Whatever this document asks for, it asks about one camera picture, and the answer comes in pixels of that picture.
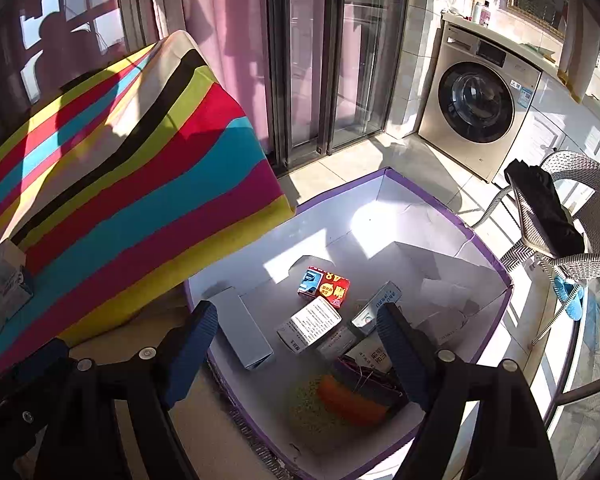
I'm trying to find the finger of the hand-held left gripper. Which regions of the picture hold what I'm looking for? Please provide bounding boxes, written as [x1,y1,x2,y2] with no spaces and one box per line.
[0,337,72,396]

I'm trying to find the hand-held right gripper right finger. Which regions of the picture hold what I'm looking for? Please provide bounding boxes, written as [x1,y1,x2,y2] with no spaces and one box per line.
[377,302,559,480]

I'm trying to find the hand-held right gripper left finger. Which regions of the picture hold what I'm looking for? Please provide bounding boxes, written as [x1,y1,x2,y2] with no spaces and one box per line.
[34,300,220,480]

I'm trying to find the long grey white box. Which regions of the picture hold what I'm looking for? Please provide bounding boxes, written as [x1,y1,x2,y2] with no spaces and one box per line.
[211,286,274,372]

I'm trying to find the white box with green print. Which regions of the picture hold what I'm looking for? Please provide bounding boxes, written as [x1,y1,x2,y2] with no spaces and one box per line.
[350,281,404,337]

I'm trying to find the small grey white box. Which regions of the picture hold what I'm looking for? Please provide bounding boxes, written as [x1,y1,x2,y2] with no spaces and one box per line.
[314,324,362,362]

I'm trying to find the orange sponge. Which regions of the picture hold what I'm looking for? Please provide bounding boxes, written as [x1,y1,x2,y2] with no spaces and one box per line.
[316,376,390,427]

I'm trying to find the white box with printed text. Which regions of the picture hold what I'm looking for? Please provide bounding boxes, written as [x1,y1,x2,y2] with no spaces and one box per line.
[275,295,342,356]

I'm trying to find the red printed box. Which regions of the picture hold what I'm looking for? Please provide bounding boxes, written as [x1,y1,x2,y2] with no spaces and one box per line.
[297,264,351,312]

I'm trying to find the green round sponge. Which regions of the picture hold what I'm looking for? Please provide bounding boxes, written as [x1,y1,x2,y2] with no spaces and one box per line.
[286,374,381,442]

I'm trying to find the purple white storage box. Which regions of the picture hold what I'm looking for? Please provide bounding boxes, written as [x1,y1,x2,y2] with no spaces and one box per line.
[183,167,515,480]

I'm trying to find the flat white box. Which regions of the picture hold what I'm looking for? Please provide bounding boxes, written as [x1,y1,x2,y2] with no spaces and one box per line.
[0,241,34,335]

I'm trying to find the colourful striped tablecloth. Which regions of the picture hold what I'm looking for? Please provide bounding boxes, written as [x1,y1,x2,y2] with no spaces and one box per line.
[0,30,297,391]

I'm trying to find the blue slippers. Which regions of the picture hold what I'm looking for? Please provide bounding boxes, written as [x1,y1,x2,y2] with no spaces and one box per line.
[552,274,587,323]

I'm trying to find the black cloth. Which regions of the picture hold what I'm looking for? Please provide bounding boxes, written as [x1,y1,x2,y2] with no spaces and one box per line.
[503,158,586,257]

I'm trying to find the white wicker chair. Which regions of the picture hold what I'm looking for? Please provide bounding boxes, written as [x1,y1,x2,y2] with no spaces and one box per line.
[472,150,600,347]

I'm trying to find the gold washing machine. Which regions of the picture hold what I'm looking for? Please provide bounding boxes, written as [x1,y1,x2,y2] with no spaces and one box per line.
[417,12,544,184]

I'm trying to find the white cabinet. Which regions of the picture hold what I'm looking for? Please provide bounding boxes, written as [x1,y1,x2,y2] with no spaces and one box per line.
[522,42,600,211]

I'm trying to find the glass sliding door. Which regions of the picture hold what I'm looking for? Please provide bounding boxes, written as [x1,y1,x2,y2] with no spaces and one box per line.
[266,0,412,172]

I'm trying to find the pink curtain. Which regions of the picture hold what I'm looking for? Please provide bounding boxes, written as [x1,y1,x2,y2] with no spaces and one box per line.
[145,0,277,155]

